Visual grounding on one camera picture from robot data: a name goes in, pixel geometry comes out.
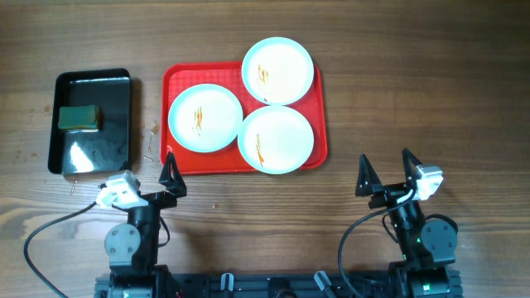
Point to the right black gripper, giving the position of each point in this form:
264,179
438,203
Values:
387,193

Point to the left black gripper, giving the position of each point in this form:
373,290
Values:
167,199

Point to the white plate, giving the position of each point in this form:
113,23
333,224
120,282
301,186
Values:
277,71
205,118
275,140

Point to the green yellow sponge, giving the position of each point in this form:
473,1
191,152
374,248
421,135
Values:
79,118

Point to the white plate top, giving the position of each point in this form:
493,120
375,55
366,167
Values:
277,71

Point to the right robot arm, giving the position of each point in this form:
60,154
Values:
427,242

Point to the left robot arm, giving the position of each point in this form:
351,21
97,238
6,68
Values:
132,247

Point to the black rectangular water tray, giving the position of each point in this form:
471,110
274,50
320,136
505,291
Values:
106,149

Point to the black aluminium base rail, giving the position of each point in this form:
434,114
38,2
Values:
273,285

